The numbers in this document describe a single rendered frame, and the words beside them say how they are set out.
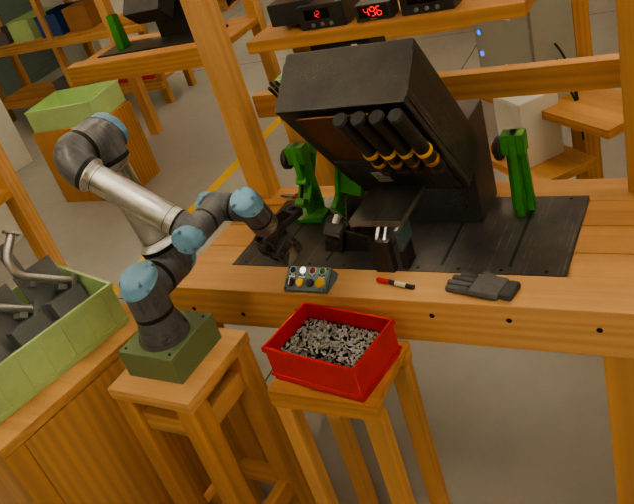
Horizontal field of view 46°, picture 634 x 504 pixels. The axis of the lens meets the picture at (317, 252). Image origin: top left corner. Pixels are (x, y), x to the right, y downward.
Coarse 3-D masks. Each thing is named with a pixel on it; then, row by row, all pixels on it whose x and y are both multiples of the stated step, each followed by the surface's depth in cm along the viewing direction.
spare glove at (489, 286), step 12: (456, 276) 207; (468, 276) 206; (480, 276) 204; (492, 276) 202; (456, 288) 203; (468, 288) 201; (480, 288) 199; (492, 288) 198; (504, 288) 197; (516, 288) 196; (504, 300) 195
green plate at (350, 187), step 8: (336, 168) 221; (336, 176) 223; (344, 176) 223; (336, 184) 224; (344, 184) 225; (352, 184) 223; (336, 192) 226; (344, 192) 226; (352, 192) 225; (360, 192) 224
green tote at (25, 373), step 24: (96, 288) 262; (72, 312) 243; (96, 312) 250; (120, 312) 258; (48, 336) 239; (72, 336) 245; (96, 336) 251; (24, 360) 234; (48, 360) 240; (72, 360) 246; (0, 384) 229; (24, 384) 235; (48, 384) 241; (0, 408) 230
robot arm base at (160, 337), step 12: (168, 312) 211; (180, 312) 219; (144, 324) 210; (156, 324) 210; (168, 324) 211; (180, 324) 214; (144, 336) 212; (156, 336) 210; (168, 336) 212; (180, 336) 213; (144, 348) 214; (156, 348) 212; (168, 348) 212
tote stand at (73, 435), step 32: (96, 352) 250; (64, 384) 240; (96, 384) 244; (32, 416) 230; (64, 416) 236; (96, 416) 246; (0, 448) 221; (32, 448) 229; (64, 448) 238; (96, 448) 248; (128, 448) 258; (192, 448) 283; (0, 480) 244; (32, 480) 230; (64, 480) 239; (96, 480) 249; (128, 480) 260; (160, 480) 272
